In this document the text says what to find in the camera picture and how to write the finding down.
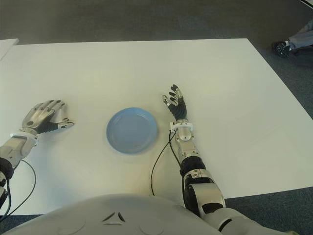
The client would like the grey robot torso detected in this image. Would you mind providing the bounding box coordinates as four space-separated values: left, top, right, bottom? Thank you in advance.
4 193 313 235

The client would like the blue round plate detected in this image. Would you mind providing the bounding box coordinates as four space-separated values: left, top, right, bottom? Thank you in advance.
106 107 159 154

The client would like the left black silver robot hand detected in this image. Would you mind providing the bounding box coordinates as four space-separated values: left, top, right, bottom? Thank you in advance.
21 99 75 135

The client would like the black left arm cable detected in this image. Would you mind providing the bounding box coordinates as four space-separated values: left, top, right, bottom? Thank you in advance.
0 159 37 216

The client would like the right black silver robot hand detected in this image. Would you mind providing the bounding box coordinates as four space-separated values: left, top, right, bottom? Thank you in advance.
161 84 189 122

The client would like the black perforated shoe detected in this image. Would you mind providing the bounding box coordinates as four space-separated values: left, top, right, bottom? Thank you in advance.
272 41 291 58

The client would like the white side table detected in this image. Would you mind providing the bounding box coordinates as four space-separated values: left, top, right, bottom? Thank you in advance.
0 38 20 61

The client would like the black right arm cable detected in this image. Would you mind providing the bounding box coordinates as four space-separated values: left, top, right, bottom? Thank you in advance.
150 129 183 196

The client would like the grey trouser leg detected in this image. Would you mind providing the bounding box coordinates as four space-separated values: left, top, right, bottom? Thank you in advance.
289 21 313 53

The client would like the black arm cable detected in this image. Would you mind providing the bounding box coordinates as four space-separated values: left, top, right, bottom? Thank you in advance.
0 159 37 216
150 129 183 196

